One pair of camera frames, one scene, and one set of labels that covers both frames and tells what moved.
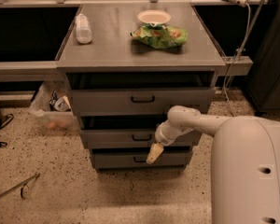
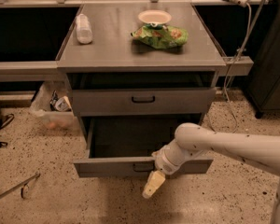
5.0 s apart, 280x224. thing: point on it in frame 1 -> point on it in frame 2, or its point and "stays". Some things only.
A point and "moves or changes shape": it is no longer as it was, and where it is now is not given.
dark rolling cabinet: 268,77 stays
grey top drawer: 139,101 stays
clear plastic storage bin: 53,106 stays
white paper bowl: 154,16 stays
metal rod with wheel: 23,190 stays
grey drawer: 127,139 moves or changes shape
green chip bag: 161,35 stays
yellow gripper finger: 157,149 -> 155,180
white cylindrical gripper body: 161,136 -> 162,164
